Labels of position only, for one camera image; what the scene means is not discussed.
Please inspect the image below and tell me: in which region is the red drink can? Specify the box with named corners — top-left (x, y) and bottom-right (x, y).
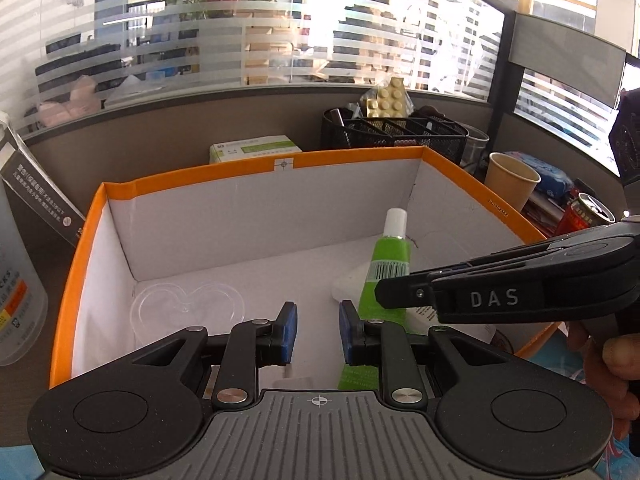
top-left (552, 192), bottom-right (617, 238)

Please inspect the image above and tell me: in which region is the clear glass cup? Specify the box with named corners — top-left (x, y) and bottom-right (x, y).
top-left (462, 124), bottom-right (491, 171)

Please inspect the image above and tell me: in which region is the orange cardboard box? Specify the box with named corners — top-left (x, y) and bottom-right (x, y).
top-left (50, 146), bottom-right (563, 391)

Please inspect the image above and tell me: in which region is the blue printed desk mat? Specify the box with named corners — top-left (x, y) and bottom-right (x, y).
top-left (0, 330), bottom-right (640, 480)

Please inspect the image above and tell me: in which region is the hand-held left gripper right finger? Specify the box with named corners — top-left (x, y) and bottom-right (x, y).
top-left (339, 299), bottom-right (506, 406)

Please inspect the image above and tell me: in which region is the beige paper cup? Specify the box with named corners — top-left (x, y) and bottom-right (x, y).
top-left (484, 152), bottom-right (542, 211)

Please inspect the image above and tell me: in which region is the blue tissue packet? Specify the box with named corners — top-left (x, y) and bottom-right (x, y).
top-left (505, 151), bottom-right (573, 201)

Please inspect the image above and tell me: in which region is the clear heart-shaped plastic container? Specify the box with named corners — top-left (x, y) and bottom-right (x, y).
top-left (129, 282), bottom-right (246, 346)

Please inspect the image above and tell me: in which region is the yellow building brick plate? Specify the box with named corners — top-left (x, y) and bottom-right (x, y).
top-left (377, 77), bottom-right (411, 115)

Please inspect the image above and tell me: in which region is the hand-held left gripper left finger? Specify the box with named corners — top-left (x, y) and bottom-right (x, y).
top-left (132, 301), bottom-right (299, 411)

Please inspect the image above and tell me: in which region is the green tube with white cap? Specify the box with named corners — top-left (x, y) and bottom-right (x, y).
top-left (337, 207), bottom-right (413, 391)

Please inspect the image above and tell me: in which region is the dark printed card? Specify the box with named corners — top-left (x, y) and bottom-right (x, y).
top-left (0, 122), bottom-right (87, 248)

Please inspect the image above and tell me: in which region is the green white cardboard box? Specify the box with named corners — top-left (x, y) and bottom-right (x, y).
top-left (209, 135), bottom-right (304, 165)

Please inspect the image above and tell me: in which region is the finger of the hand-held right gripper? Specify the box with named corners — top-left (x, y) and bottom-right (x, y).
top-left (375, 240), bottom-right (640, 325)
top-left (440, 220), bottom-right (640, 270)

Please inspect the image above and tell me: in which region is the person's right hand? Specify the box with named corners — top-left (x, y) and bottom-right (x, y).
top-left (567, 321), bottom-right (640, 436)

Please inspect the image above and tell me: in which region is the black mesh desk organizer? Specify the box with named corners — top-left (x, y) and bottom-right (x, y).
top-left (321, 106), bottom-right (470, 166)

